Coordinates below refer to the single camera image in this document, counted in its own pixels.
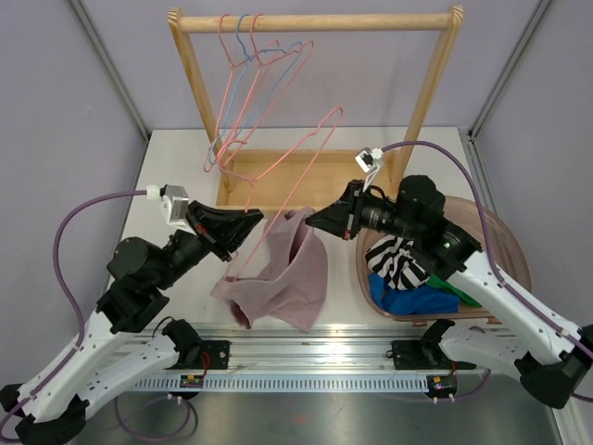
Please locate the blue tank top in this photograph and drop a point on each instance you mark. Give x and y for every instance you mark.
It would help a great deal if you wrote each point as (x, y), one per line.
(421, 300)

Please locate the aluminium rail base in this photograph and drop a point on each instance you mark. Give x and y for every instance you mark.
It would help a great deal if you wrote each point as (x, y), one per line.
(343, 348)

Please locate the black white striped tank top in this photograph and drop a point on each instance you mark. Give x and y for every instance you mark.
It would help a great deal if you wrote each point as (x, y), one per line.
(390, 258)

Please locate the translucent pink plastic basket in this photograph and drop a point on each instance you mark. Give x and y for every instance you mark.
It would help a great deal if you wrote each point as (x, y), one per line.
(508, 254)

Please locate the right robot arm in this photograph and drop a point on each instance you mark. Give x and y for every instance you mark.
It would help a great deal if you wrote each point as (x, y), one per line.
(446, 250)

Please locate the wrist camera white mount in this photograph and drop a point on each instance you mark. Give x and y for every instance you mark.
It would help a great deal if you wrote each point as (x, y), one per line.
(173, 203)
(371, 162)

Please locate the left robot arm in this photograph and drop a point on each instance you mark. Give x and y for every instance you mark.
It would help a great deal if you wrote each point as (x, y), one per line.
(54, 406)

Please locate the pink tank top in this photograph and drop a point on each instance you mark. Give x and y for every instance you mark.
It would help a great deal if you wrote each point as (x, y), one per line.
(292, 287)

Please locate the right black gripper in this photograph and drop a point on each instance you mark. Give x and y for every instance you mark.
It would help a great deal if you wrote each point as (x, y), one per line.
(343, 218)

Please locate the pink wire hanger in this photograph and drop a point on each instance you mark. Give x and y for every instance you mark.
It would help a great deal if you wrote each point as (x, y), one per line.
(269, 54)

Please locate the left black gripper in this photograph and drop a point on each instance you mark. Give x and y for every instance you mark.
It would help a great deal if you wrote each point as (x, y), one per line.
(222, 230)

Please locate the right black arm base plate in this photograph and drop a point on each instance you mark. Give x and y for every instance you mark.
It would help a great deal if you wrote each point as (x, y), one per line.
(409, 355)

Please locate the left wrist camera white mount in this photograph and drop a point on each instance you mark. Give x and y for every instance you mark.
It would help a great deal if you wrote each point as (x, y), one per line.
(173, 203)

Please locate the green tank top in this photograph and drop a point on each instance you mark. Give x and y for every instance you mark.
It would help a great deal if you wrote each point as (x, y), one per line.
(437, 283)

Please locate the pink hanger of striped top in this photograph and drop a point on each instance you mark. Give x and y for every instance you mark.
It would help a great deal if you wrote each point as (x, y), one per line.
(259, 92)

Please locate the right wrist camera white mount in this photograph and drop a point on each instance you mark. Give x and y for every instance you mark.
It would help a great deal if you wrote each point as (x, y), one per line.
(371, 162)

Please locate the wooden clothes rack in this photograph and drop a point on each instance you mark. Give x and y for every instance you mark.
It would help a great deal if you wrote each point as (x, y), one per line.
(262, 89)

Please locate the white slotted cable duct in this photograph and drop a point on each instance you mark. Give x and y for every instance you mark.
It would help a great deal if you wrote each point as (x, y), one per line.
(254, 383)

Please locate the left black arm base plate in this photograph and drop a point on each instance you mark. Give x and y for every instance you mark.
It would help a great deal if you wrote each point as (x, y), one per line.
(214, 354)

